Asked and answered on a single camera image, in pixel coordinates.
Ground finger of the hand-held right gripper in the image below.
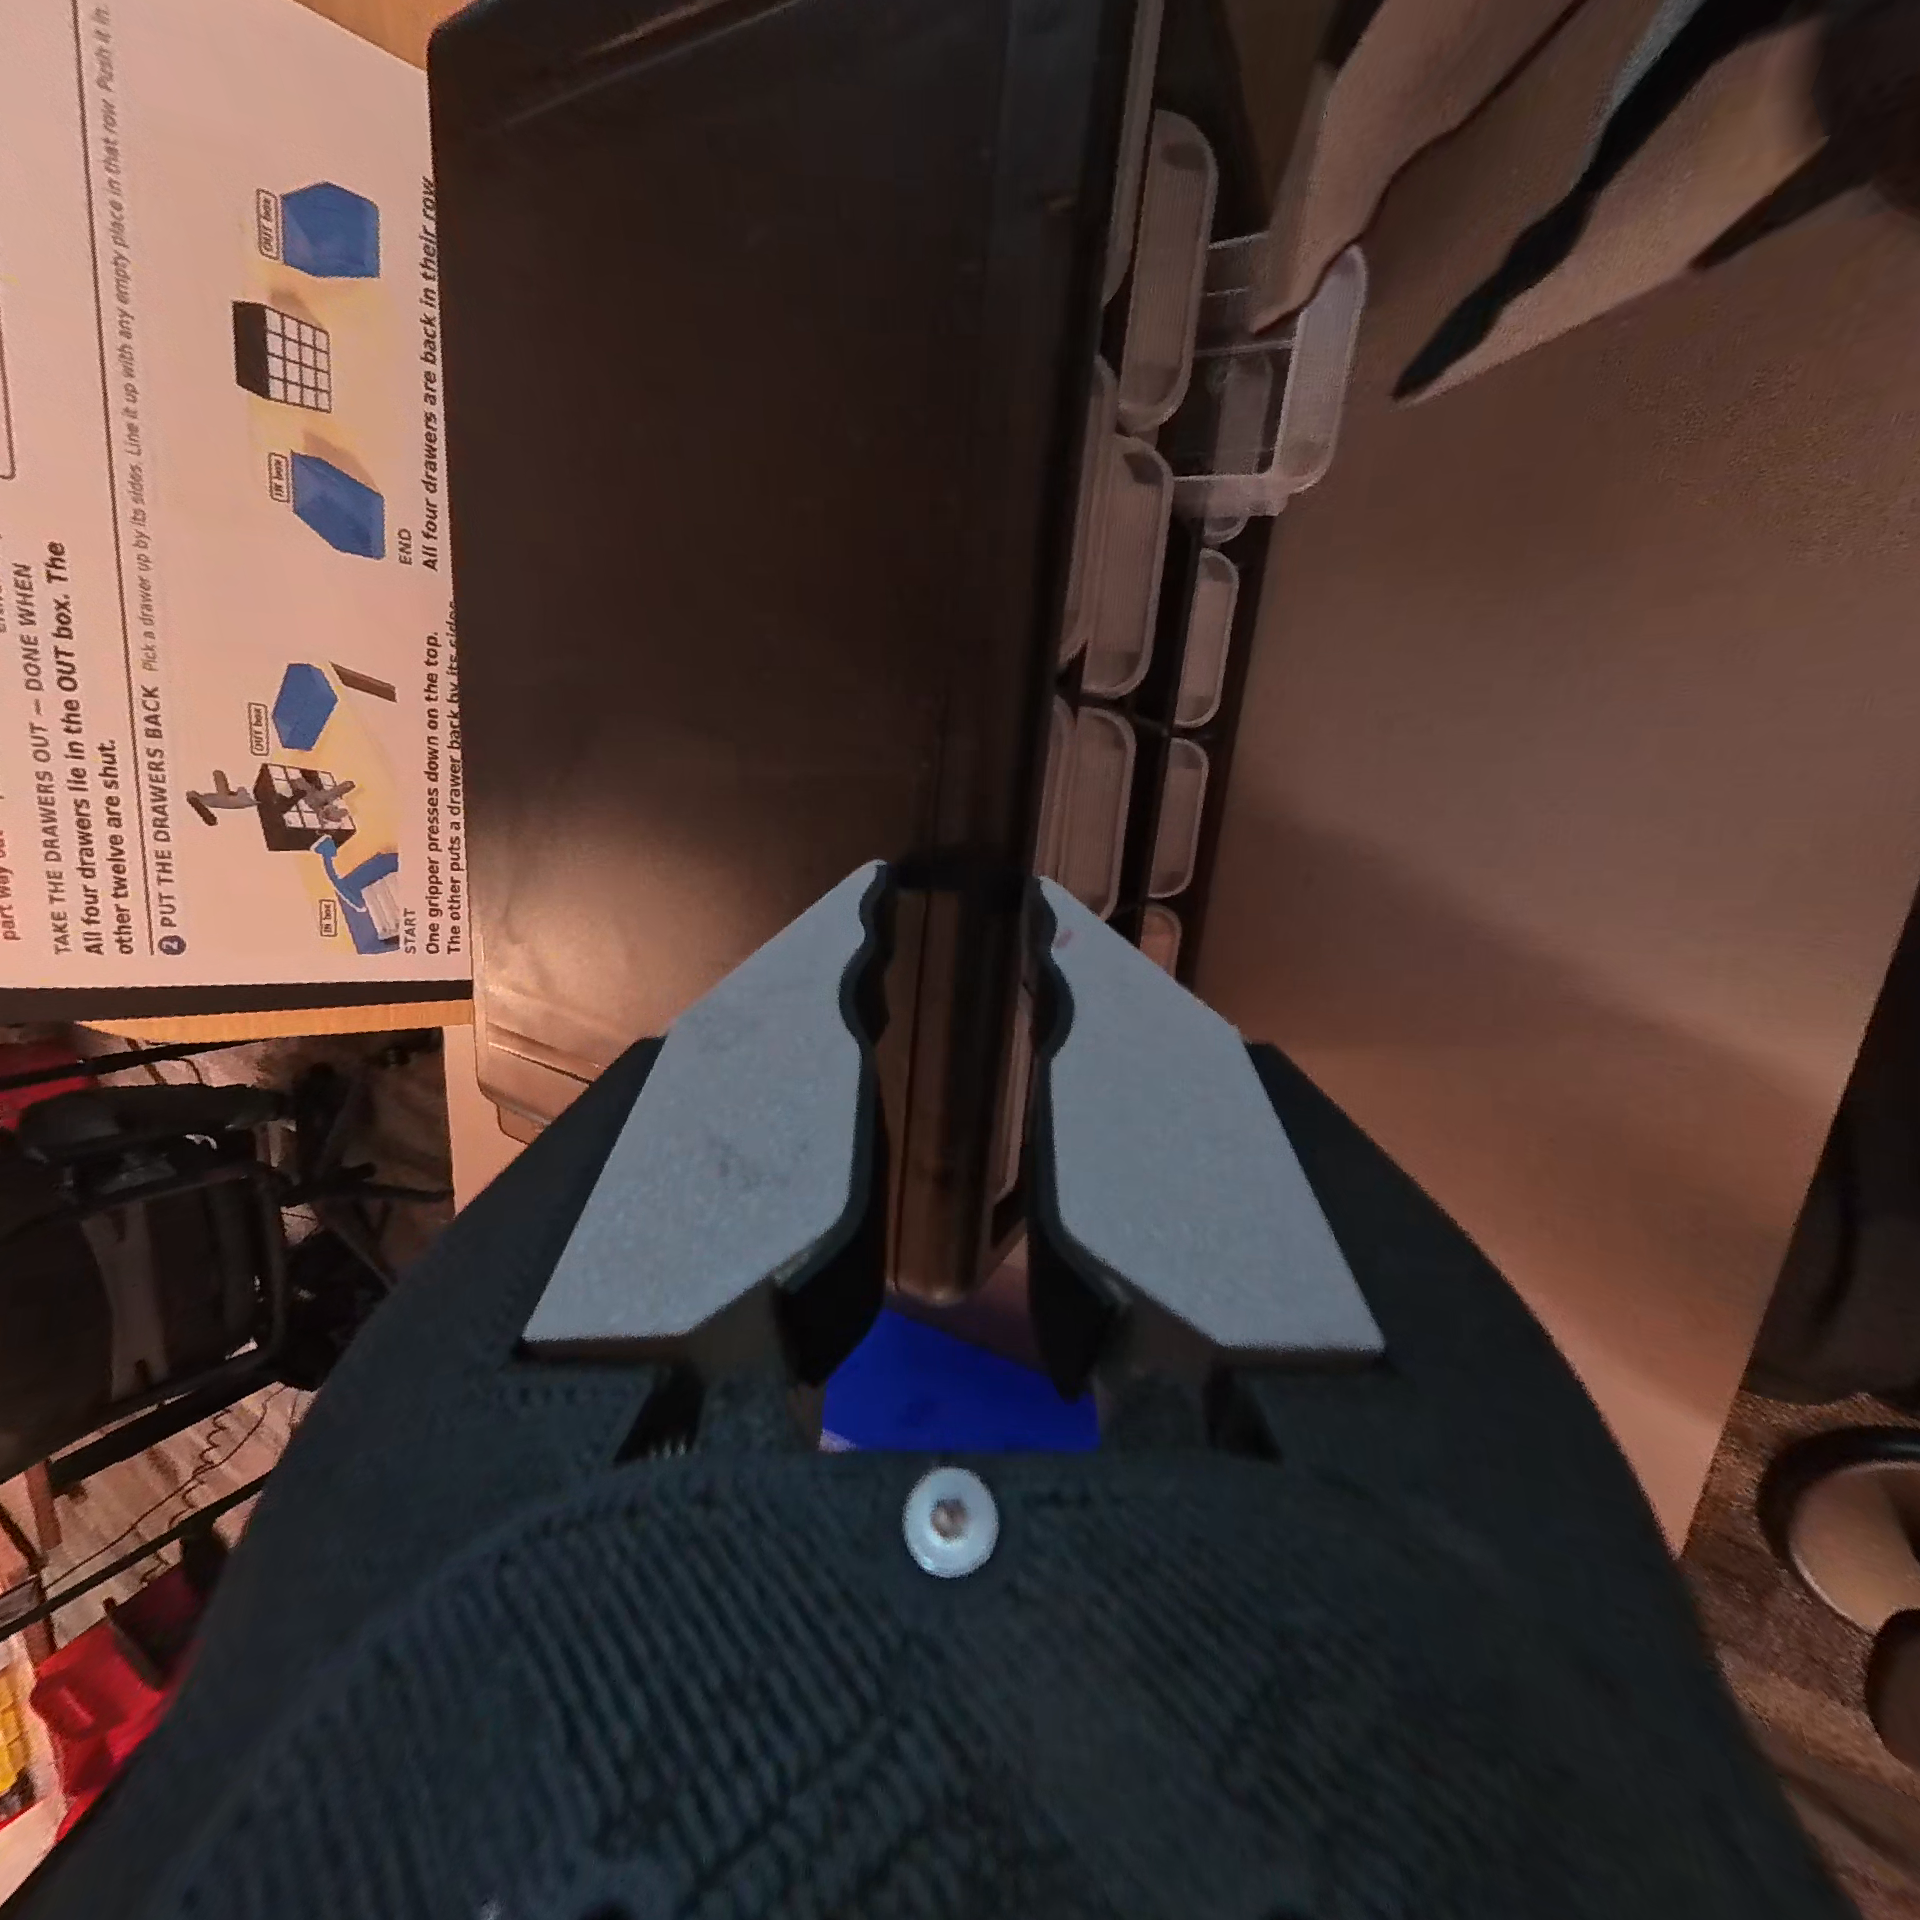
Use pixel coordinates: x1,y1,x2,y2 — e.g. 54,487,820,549
1393,0,1920,403
1252,0,1729,331

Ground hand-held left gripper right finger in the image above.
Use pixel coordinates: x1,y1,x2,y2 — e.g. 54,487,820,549
1027,876,1391,1397

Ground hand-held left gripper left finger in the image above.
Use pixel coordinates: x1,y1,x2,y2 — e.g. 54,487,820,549
525,862,903,1382

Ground small clear plastic drawer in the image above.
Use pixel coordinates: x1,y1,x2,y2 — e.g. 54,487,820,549
1184,236,1370,520

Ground rows of clear drawers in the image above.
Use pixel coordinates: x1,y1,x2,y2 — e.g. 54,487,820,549
1035,112,1249,977

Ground black drawer cabinet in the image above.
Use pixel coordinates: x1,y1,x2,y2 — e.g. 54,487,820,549
427,0,1279,1308

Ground blue box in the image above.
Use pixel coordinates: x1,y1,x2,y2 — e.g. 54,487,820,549
817,1304,1104,1458

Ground grey slipper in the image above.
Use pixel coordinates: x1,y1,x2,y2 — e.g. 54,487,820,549
1763,1424,1920,1771

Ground red plastic box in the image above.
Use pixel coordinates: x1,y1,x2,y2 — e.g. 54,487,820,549
0,1619,169,1853

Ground printed instruction sheet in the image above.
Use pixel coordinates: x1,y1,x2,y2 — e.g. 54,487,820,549
0,0,481,1000

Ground black metal frame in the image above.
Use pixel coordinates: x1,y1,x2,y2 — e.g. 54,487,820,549
0,1034,453,1517

